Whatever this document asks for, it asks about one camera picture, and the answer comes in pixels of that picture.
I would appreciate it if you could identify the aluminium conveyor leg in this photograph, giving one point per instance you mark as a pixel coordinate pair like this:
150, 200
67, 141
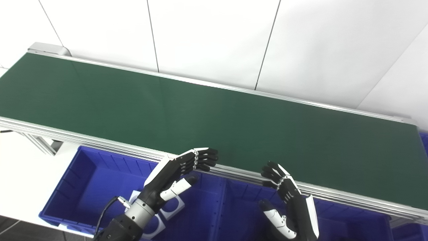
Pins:
41, 144

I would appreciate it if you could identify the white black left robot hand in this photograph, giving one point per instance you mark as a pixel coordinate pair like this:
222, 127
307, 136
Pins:
167, 174

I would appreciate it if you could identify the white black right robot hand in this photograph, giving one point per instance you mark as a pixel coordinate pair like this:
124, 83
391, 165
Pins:
294, 214

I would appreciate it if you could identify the green conveyor belt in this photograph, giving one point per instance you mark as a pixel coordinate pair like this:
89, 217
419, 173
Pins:
133, 152
234, 127

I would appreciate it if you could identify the blue plastic bin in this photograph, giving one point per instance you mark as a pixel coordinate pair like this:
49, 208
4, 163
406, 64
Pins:
90, 187
424, 144
240, 214
409, 232

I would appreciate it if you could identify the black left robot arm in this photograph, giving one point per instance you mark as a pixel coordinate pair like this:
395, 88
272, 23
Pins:
123, 229

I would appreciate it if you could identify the grey conveyor end housing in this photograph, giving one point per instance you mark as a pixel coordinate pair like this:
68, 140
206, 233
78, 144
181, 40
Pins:
46, 48

